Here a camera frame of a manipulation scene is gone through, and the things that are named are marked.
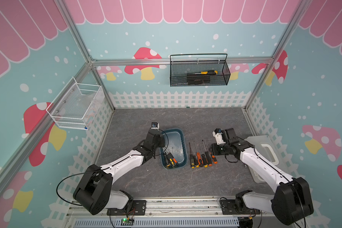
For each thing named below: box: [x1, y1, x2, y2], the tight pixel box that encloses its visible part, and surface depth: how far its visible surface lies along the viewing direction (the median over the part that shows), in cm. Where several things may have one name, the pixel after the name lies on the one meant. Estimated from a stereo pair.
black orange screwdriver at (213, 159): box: [209, 152, 219, 164], surface depth 91 cm
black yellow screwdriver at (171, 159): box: [168, 152, 176, 167], surface depth 90 cm
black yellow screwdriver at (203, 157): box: [199, 143, 208, 168], surface depth 92 cm
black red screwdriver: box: [193, 140, 201, 166], surface depth 93 cm
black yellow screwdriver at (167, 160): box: [163, 152, 171, 167], surface depth 90 cm
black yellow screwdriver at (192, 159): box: [189, 142, 196, 169], surface depth 91 cm
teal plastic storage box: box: [160, 128, 189, 170], surface depth 93 cm
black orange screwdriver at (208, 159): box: [201, 139, 213, 167], surface depth 91 cm
